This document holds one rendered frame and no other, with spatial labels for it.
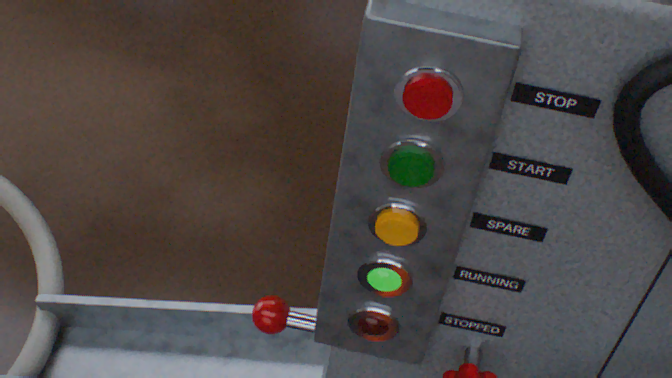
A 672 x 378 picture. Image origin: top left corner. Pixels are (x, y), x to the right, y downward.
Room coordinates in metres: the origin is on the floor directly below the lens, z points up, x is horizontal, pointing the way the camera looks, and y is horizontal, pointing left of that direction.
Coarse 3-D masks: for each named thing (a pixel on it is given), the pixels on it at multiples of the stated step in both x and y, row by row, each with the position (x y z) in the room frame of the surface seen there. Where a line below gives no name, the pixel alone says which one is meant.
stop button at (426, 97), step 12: (408, 84) 0.36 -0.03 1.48; (420, 84) 0.36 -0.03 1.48; (432, 84) 0.36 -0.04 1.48; (444, 84) 0.36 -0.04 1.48; (408, 96) 0.36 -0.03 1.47; (420, 96) 0.36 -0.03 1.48; (432, 96) 0.36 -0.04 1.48; (444, 96) 0.36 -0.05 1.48; (408, 108) 0.36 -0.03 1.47; (420, 108) 0.36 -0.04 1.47; (432, 108) 0.36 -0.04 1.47; (444, 108) 0.36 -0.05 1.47
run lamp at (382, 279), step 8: (376, 272) 0.36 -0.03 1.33; (384, 272) 0.36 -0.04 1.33; (392, 272) 0.36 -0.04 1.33; (368, 280) 0.36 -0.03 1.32; (376, 280) 0.36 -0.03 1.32; (384, 280) 0.36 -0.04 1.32; (392, 280) 0.36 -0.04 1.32; (400, 280) 0.36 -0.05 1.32; (376, 288) 0.36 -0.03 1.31; (384, 288) 0.36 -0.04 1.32; (392, 288) 0.36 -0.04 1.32
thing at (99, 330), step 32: (64, 320) 0.57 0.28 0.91; (96, 320) 0.56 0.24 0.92; (128, 320) 0.56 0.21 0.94; (160, 320) 0.56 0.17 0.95; (192, 320) 0.56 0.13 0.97; (224, 320) 0.55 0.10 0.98; (64, 352) 0.53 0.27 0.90; (96, 352) 0.53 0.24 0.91; (128, 352) 0.53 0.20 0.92; (160, 352) 0.53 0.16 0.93; (192, 352) 0.53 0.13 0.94; (224, 352) 0.53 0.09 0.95; (256, 352) 0.53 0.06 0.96; (288, 352) 0.53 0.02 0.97; (320, 352) 0.53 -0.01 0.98
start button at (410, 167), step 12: (396, 156) 0.36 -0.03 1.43; (408, 156) 0.36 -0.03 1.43; (420, 156) 0.36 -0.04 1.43; (396, 168) 0.36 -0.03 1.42; (408, 168) 0.36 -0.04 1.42; (420, 168) 0.36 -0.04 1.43; (432, 168) 0.36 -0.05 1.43; (396, 180) 0.36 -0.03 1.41; (408, 180) 0.36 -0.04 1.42; (420, 180) 0.36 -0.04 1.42
